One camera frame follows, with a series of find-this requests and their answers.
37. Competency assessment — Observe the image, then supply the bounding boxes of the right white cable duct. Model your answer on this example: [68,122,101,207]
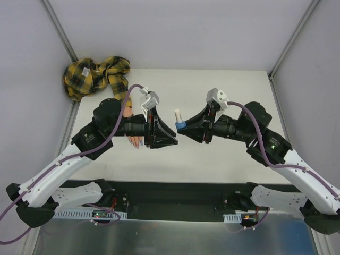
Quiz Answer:
[223,212,259,224]

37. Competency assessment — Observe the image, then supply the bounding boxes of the purple cable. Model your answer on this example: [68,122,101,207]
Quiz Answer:
[227,100,340,201]
[0,84,146,245]

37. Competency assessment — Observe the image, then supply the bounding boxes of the right aluminium frame post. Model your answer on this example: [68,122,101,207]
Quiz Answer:
[268,0,322,81]

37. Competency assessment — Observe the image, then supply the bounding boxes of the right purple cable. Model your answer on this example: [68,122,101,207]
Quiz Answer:
[227,100,340,201]

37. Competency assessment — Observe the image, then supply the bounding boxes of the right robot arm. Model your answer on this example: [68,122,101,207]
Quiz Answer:
[175,101,339,235]

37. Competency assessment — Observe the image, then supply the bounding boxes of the left aluminium frame post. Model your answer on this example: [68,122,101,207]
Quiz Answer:
[40,0,78,62]

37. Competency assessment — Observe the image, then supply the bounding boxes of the aluminium frame post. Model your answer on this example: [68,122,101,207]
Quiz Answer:
[268,0,322,81]
[40,0,78,62]

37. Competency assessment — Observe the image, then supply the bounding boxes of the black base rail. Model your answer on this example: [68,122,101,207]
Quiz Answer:
[65,180,297,221]

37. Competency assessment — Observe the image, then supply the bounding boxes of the white nail polish cap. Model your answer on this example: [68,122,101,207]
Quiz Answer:
[174,109,183,123]

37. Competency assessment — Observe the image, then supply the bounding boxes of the yellow plaid shirt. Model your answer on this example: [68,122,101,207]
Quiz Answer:
[62,56,130,103]

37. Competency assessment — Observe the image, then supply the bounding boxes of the mannequin hand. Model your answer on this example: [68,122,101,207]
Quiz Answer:
[123,106,143,149]

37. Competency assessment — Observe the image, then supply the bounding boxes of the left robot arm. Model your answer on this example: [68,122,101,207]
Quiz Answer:
[6,98,178,228]

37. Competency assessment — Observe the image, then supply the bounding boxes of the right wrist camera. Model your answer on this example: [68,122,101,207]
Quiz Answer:
[206,88,229,122]

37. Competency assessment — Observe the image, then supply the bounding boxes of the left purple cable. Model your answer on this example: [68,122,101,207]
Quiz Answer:
[0,84,146,245]

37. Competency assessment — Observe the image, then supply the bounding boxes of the blue nail polish bottle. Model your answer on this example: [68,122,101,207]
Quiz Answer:
[175,121,186,130]

